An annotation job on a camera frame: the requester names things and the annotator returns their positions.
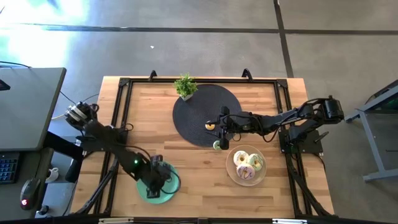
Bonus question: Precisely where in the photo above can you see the grey metal table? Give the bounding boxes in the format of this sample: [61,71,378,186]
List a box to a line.
[343,79,398,183]

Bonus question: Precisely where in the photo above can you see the large white frosted donut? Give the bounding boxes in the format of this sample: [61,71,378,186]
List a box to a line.
[233,150,250,167]

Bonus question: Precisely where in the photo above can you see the black backlit keyboard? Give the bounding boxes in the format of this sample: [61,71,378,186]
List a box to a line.
[0,151,21,185]

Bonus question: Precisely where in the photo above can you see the white cup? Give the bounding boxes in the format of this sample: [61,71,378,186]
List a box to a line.
[44,167,60,184]

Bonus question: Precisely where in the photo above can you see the small green potted plant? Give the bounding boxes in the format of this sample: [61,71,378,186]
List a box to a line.
[173,72,199,102]

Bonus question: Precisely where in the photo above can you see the small black knob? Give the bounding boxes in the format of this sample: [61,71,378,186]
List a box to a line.
[36,204,50,217]

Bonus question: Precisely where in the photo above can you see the thin black cable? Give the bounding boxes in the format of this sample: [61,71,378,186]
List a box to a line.
[58,90,101,107]

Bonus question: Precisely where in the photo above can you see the dark grey round placemat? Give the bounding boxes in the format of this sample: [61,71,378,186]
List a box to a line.
[172,83,243,148]

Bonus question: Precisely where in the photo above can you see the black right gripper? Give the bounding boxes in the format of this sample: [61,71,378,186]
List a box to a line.
[205,105,251,151]

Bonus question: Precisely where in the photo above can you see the large pink drizzled donut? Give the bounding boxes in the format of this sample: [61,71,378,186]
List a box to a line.
[236,163,256,181]

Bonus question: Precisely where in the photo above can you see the beige translucent plate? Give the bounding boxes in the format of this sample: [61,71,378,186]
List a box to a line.
[225,144,267,187]

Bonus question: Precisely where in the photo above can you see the light grey desk top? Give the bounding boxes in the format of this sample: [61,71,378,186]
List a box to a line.
[0,67,67,152]

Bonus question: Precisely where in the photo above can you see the teal round plate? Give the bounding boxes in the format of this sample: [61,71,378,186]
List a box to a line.
[136,160,182,205]

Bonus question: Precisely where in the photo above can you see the silver metal bracket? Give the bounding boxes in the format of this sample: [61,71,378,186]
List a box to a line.
[272,218,308,224]
[98,217,135,224]

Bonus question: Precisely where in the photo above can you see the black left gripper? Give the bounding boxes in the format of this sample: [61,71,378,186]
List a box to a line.
[141,154,174,200]

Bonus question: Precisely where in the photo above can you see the black aluminium table frame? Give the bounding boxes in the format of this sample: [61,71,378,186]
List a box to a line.
[72,76,336,219]

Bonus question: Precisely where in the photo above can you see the large pale green frosted donut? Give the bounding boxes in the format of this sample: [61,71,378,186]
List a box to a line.
[247,153,264,172]

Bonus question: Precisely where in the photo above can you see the black angled support post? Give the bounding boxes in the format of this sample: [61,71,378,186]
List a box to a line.
[43,130,85,184]

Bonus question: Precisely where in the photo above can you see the black computer mouse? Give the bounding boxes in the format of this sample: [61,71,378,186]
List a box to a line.
[19,177,42,211]

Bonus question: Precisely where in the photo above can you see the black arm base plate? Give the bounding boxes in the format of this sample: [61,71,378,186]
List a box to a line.
[277,126,325,155]

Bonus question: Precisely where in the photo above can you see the dark grey desk top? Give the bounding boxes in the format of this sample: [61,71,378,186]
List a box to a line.
[0,147,55,219]

